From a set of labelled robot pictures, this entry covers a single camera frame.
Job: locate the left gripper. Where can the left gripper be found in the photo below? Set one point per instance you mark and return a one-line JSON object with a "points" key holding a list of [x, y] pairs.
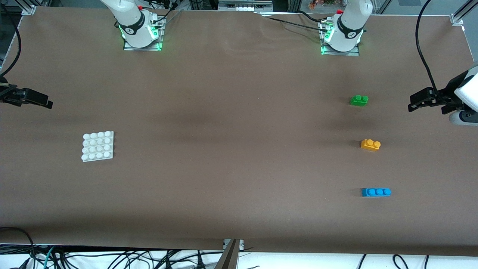
{"points": [[447, 95]]}

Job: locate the yellow two-stud block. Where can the yellow two-stud block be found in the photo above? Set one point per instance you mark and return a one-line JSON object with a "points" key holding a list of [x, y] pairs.
{"points": [[370, 145]]}

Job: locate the white studded base plate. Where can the white studded base plate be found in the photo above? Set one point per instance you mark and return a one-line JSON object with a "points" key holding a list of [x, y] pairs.
{"points": [[98, 146]]}

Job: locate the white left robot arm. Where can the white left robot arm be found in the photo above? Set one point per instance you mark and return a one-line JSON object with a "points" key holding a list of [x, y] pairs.
{"points": [[349, 22]]}

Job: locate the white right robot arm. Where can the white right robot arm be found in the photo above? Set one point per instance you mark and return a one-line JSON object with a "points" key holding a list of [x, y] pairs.
{"points": [[130, 26]]}

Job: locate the green two-stud block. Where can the green two-stud block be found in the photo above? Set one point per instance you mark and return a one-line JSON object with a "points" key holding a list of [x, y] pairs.
{"points": [[359, 101]]}

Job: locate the blue three-stud block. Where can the blue three-stud block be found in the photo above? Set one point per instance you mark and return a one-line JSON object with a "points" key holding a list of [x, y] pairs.
{"points": [[375, 192]]}

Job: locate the brown table cover sheet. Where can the brown table cover sheet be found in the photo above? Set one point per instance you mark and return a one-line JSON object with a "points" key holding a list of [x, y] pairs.
{"points": [[239, 168]]}

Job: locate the grey metal rack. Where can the grey metal rack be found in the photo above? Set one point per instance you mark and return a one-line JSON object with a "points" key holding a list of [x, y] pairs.
{"points": [[244, 5]]}

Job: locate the aluminium table edge rail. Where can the aluminium table edge rail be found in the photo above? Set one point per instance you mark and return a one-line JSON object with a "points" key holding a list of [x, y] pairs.
{"points": [[10, 50], [469, 45]]}

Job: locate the aluminium frame corner profile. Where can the aluminium frame corner profile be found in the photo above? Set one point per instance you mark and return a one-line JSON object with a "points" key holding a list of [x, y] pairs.
{"points": [[461, 15], [29, 8]]}

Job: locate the aluminium table bracket post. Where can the aluminium table bracket post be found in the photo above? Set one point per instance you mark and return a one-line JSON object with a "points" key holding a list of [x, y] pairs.
{"points": [[232, 257]]}

